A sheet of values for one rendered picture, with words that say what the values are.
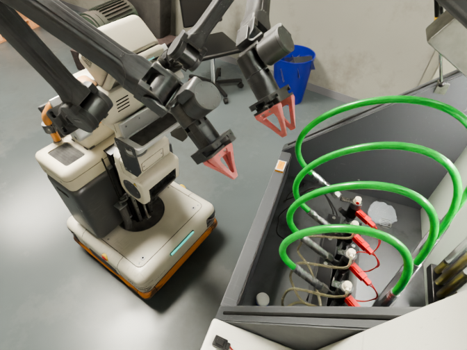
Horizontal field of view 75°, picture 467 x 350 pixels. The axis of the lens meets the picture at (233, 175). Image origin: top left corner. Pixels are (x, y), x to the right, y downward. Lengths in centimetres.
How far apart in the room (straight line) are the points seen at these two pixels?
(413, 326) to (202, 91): 49
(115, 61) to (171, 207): 131
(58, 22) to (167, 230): 130
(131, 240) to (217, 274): 54
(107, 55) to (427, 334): 66
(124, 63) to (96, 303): 156
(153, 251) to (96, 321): 49
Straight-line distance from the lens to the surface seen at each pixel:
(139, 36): 107
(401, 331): 51
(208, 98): 60
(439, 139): 112
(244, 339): 78
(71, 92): 91
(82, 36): 68
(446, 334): 44
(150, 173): 134
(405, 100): 66
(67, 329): 202
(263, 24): 82
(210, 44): 313
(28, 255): 236
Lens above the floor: 174
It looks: 46 degrees down
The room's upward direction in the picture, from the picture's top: straight up
